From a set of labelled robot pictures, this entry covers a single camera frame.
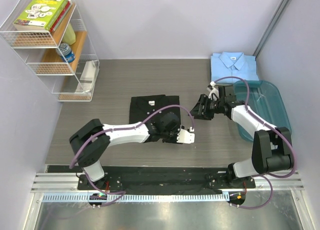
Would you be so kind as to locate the white wire shelf rack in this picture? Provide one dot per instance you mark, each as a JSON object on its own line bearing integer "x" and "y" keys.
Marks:
{"x": 37, "y": 49}

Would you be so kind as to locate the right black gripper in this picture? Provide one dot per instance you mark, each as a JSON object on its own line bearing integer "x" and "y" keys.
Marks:
{"x": 199, "y": 113}

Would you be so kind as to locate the white slotted cable duct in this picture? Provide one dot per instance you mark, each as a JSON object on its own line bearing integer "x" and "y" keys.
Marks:
{"x": 90, "y": 197}

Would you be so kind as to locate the blue lidded jar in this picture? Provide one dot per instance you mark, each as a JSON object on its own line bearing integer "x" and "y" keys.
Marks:
{"x": 65, "y": 52}

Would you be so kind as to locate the green cover book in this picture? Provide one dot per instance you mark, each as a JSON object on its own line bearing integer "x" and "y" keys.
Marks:
{"x": 39, "y": 15}

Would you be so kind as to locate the folded light blue shirt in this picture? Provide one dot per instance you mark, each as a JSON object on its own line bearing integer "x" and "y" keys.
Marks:
{"x": 233, "y": 64}

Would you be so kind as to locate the white paper booklet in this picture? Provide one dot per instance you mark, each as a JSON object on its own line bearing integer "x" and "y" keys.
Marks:
{"x": 86, "y": 78}

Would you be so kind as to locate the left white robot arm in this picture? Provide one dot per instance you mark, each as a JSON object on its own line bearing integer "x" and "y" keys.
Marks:
{"x": 89, "y": 143}

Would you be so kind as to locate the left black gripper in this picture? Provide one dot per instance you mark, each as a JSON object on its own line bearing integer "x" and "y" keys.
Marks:
{"x": 174, "y": 139}

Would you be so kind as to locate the grey aluminium wall post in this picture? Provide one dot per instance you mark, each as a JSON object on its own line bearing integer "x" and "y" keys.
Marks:
{"x": 271, "y": 26}

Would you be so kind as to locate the black long sleeve shirt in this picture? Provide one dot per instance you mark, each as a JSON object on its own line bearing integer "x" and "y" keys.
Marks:
{"x": 143, "y": 106}

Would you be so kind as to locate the yellow green bottle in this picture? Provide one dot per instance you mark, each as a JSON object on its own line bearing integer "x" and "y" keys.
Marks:
{"x": 69, "y": 35}

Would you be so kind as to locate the aluminium frame rail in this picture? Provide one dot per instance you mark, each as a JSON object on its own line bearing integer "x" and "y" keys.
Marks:
{"x": 68, "y": 182}

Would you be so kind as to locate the red cover book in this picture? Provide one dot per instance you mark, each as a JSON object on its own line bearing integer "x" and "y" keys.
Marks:
{"x": 61, "y": 16}

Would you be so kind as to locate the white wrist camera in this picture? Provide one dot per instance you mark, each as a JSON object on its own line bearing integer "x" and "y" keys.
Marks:
{"x": 213, "y": 91}
{"x": 185, "y": 135}

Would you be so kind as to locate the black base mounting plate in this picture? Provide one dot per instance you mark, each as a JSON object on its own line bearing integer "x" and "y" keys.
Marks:
{"x": 167, "y": 181}

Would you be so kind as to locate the teal plastic tray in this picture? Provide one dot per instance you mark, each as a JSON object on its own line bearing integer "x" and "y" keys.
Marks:
{"x": 266, "y": 101}

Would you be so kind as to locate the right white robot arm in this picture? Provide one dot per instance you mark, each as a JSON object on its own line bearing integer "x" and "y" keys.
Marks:
{"x": 272, "y": 148}

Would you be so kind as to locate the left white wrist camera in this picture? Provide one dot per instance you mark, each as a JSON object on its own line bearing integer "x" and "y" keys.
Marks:
{"x": 185, "y": 135}

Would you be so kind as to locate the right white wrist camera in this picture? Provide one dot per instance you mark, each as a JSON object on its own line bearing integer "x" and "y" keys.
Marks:
{"x": 213, "y": 91}

